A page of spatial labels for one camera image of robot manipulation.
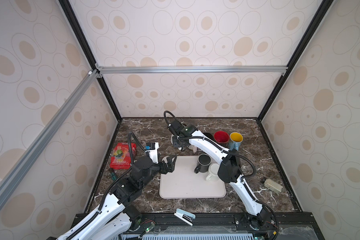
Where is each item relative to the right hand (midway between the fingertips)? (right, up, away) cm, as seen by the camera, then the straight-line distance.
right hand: (178, 143), depth 93 cm
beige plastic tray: (+3, -23, -7) cm, 24 cm away
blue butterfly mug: (+37, +2, +2) cm, 37 cm away
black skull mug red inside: (+29, +3, +7) cm, 30 cm away
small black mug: (+15, -9, -9) cm, 20 cm away
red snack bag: (-36, -10, -1) cm, 37 cm away
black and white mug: (+20, +5, +4) cm, 21 cm away
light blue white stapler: (+4, -35, -19) cm, 40 cm away
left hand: (-2, -4, -24) cm, 24 cm away
